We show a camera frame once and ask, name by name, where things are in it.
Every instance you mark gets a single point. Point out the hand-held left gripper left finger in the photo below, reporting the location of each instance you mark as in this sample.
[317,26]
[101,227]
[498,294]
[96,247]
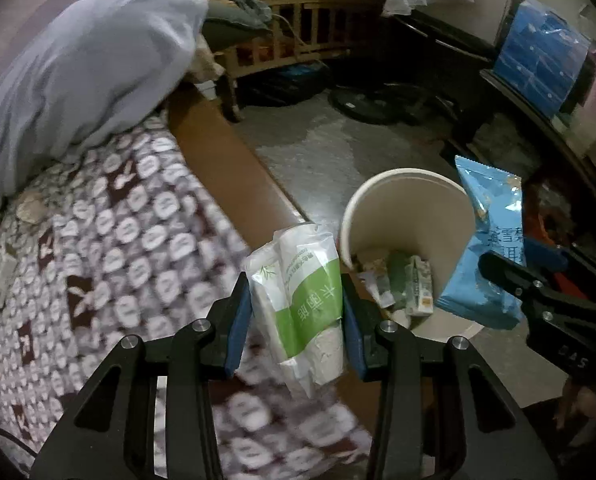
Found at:
[237,330]

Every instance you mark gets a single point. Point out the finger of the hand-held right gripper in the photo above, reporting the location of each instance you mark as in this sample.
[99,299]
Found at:
[508,272]
[543,257]

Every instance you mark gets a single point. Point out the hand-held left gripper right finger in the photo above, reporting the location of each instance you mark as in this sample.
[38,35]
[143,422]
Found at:
[353,340]

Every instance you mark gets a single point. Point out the blue snack packet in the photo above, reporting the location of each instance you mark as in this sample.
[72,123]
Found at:
[483,260]

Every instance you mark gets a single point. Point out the white and green tissue pack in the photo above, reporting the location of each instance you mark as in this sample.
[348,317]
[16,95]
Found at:
[303,310]

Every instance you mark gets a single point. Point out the white milk carton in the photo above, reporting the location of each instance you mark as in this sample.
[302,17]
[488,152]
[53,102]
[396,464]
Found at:
[418,285]

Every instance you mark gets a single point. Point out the white plastic bin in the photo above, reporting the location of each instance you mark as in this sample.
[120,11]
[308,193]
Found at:
[403,210]

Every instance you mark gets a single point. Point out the person's right hand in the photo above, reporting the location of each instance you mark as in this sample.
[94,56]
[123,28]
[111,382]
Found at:
[585,400]

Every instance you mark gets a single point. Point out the crumpled white wrapper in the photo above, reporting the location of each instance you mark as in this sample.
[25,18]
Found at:
[375,285]

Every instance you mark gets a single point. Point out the printed fleece blanket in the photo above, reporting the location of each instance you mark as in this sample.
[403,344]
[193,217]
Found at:
[127,260]

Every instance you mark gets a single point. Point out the blue tissue multipack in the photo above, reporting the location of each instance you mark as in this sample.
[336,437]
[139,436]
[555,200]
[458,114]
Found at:
[538,60]

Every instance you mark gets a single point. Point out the black floor fan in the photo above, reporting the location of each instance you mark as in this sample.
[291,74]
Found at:
[378,107]

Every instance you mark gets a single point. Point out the black shelf rack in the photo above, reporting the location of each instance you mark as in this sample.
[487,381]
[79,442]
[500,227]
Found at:
[453,35]

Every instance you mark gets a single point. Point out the black plastic bag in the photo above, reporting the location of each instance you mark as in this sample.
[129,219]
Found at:
[283,85]

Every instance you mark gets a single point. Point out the white cardboard box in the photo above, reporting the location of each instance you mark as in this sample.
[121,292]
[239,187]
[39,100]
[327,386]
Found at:
[488,5]

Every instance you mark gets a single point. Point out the dark grey cushion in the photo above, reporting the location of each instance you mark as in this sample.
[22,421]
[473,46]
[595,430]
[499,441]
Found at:
[237,25]

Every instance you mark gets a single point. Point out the grey-blue quilt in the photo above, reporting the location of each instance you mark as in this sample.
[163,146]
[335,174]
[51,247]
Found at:
[77,60]

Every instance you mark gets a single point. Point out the wooden crib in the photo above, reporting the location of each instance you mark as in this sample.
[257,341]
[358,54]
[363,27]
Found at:
[298,15]

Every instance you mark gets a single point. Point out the brown wooden bed frame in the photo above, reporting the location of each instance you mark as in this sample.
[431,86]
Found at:
[227,160]

